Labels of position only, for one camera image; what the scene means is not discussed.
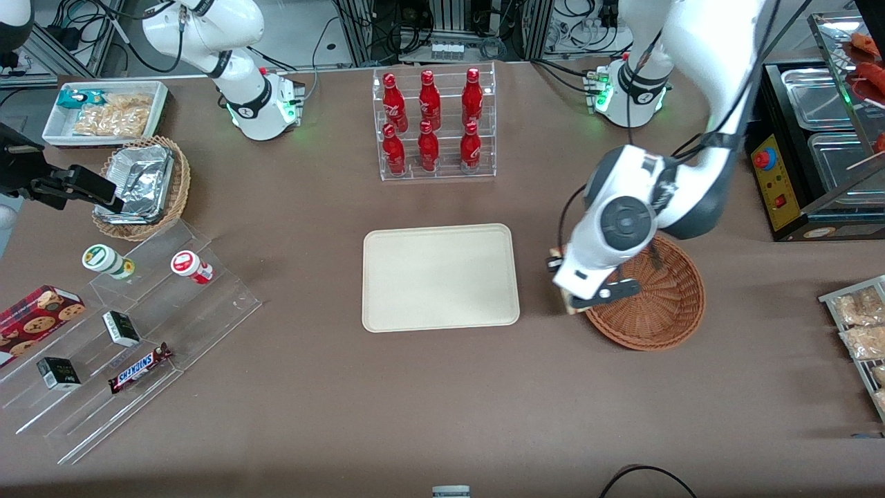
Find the clear acrylic bottle rack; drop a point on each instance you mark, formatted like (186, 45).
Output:
(449, 173)

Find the clear bag of pastry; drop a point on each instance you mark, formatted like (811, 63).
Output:
(864, 342)
(857, 308)

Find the triangular sandwich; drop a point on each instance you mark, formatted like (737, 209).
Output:
(572, 305)

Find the white power strip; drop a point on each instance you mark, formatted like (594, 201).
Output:
(446, 50)

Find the small tan wicker basket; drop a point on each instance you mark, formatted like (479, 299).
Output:
(181, 183)

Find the clear acrylic step display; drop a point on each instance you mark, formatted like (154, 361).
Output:
(200, 311)

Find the red lid snack cup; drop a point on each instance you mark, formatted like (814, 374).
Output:
(188, 265)

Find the red cookie box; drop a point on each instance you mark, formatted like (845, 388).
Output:
(38, 318)

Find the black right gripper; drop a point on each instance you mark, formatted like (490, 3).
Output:
(19, 173)

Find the beige plastic tray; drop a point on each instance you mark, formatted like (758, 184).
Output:
(440, 278)

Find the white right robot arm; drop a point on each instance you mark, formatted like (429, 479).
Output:
(207, 31)

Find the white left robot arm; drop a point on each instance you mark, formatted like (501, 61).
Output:
(691, 41)

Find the teal snack packet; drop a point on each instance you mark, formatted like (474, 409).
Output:
(72, 99)

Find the clear bag of crackers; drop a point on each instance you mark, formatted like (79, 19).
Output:
(114, 119)

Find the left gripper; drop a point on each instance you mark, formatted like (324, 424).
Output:
(555, 263)

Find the aluminium foil container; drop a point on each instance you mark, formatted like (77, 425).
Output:
(142, 180)

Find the black food warmer machine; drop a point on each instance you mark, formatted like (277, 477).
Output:
(795, 187)

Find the small grey device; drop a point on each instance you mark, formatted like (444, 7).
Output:
(451, 492)

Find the large brown wicker basket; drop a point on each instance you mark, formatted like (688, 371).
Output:
(664, 311)

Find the red cola bottle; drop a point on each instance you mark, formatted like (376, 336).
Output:
(429, 100)
(394, 104)
(470, 148)
(472, 97)
(428, 149)
(394, 152)

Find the Snickers chocolate bar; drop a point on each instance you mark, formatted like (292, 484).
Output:
(138, 368)

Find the white rectangular bin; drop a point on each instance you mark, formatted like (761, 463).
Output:
(55, 131)

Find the green lid snack cup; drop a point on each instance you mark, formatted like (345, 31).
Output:
(100, 258)

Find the small black box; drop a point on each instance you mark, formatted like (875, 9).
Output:
(59, 373)
(121, 328)

